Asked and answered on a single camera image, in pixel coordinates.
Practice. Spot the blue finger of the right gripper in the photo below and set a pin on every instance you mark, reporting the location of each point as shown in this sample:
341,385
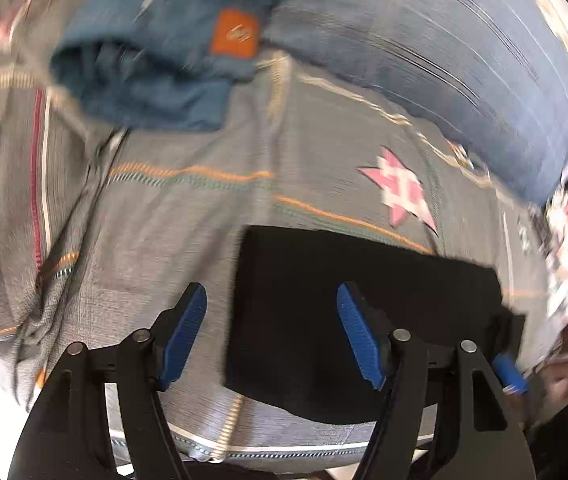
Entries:
512,381

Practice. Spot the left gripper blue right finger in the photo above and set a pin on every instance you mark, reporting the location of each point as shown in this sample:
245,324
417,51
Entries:
367,330

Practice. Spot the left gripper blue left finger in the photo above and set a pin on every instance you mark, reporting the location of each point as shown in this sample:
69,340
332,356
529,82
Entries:
174,333

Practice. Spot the black pants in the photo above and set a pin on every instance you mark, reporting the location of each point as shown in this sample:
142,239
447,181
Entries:
313,311

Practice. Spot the grey patterned bed sheet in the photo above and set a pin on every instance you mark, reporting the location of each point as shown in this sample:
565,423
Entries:
102,228

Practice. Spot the blue jeans with orange patch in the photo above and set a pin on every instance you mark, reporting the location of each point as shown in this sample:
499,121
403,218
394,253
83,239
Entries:
160,64

